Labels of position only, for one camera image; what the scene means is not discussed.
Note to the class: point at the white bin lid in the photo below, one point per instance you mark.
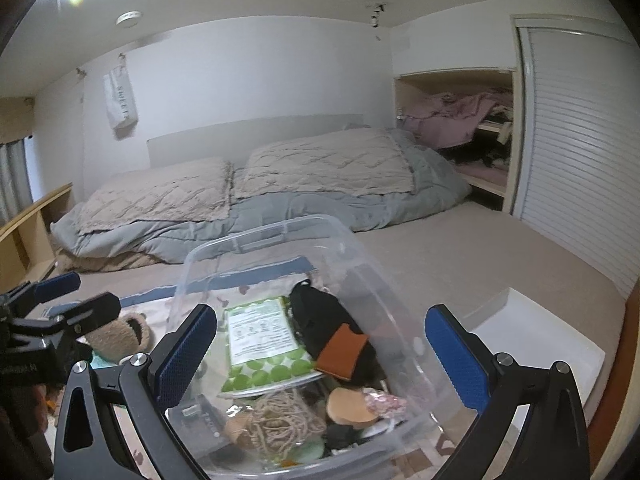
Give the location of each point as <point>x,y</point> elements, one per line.
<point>513,323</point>

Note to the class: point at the clear plastic storage bin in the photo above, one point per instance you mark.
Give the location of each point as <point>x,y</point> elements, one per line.
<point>313,231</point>

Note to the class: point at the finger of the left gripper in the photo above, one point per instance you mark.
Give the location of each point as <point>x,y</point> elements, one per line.
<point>83,318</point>
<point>42,291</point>

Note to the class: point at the beige quilted pillow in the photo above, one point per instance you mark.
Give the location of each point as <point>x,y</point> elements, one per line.
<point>198,190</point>
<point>356,162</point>

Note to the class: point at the grey curtain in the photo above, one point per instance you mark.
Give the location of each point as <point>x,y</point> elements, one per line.
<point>15,193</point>

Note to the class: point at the white hanging bag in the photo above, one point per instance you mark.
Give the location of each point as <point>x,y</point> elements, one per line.
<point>121,108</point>

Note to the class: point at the round wooden coaster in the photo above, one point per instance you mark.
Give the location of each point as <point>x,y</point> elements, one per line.
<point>349,408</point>

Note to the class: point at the beige plush slipper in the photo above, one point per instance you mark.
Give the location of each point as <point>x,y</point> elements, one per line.
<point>123,337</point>

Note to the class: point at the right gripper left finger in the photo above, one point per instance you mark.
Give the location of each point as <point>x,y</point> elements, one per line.
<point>89,443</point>

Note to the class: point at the twine spool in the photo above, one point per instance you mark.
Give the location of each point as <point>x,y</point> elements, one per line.
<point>274,424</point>

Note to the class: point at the pile of pink clothes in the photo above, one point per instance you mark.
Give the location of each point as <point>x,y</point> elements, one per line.
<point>447,120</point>

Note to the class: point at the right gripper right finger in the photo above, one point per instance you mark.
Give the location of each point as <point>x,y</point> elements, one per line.
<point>553,441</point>

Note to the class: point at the orange and black glove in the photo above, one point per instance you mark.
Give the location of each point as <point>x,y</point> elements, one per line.
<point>334,340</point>

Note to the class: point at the white louvered closet door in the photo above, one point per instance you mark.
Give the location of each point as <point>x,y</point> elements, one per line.
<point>579,169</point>

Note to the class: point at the wooden bedside shelf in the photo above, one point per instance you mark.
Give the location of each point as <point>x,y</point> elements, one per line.
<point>27,253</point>

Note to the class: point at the beige quilted left pillow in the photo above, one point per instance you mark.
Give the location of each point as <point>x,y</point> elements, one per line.
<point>198,190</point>

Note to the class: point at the green dotted wipes pack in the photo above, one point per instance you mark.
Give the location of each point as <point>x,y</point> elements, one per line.
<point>263,352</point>

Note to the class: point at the grey blue duvet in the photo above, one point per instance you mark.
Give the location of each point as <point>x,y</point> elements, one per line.
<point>438,187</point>

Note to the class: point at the teal wet wipes pack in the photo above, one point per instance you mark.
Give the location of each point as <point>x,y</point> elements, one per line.
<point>98,361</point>

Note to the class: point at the beige fleece blanket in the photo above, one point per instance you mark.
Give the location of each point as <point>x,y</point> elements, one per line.
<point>66,262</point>

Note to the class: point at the beige quilted right pillow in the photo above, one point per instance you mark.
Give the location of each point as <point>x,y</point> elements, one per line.
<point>356,162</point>

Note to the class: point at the cartoon printed blanket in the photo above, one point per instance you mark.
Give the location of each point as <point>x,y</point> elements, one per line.
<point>150,319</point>

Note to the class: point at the grey headboard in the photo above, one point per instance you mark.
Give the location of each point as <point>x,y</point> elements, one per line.
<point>235,141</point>

